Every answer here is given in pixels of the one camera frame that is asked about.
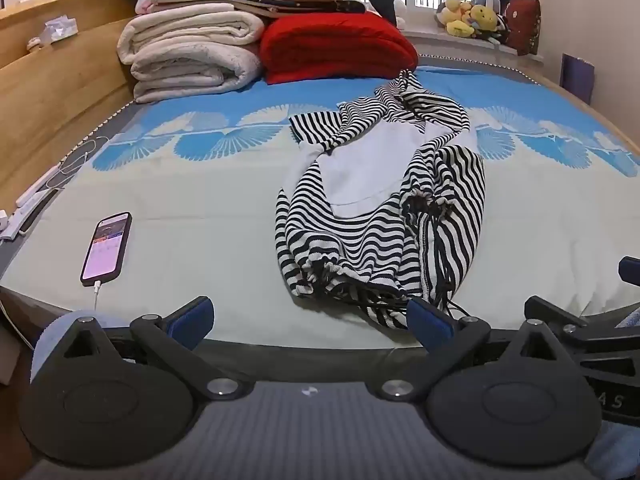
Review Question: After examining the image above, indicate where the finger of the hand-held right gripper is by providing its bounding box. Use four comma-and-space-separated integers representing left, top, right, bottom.
618, 256, 640, 286
524, 296, 592, 333

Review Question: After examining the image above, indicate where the cream folded blanket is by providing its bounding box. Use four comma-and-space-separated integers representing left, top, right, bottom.
117, 2, 266, 67

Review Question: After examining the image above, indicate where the speckled grey-white folded blanket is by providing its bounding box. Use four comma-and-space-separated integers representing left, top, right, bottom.
130, 45, 264, 106

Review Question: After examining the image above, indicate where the white window sill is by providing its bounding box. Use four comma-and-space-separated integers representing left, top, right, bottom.
400, 25, 545, 67

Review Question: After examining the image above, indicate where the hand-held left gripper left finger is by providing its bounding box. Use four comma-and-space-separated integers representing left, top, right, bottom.
42, 296, 256, 402

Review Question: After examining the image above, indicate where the black white striped hoodie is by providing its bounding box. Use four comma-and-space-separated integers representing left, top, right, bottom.
274, 69, 487, 330

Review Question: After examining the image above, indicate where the white power strip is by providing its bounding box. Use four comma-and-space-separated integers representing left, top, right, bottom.
14, 167, 65, 209

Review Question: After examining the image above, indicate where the red folded blanket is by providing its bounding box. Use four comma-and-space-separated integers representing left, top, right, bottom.
258, 12, 419, 85

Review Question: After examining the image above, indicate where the white coiled cable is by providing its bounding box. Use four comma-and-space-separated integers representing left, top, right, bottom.
57, 135, 110, 192

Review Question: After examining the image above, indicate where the tissue pack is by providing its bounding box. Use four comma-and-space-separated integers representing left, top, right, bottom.
39, 17, 79, 44

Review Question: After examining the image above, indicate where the wooden bed frame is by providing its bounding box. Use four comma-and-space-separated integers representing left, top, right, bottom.
0, 0, 640, 207

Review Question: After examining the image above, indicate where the person's right forearm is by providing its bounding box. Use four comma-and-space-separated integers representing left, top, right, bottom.
584, 419, 640, 480

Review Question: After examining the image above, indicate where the yellow round-faced plush toy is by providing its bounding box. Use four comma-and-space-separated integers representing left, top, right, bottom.
470, 4, 499, 36

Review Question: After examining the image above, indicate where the orange yellow plush toy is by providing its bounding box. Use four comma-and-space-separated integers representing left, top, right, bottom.
436, 0, 473, 25

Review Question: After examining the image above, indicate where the dark blue patterned folded blanket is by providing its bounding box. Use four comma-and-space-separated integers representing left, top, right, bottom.
159, 0, 368, 20

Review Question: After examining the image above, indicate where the dark red cushion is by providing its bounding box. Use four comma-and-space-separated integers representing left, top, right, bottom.
501, 0, 543, 57

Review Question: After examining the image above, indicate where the purple board against wall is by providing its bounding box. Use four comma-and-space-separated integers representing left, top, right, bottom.
560, 53, 596, 107

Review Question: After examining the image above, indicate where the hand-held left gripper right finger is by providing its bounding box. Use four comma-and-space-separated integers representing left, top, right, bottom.
367, 297, 571, 402

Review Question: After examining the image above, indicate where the grey mattress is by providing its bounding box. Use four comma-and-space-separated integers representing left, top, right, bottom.
0, 52, 640, 367

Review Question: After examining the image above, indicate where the smartphone in black case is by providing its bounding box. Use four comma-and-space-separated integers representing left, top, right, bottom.
80, 211, 133, 287

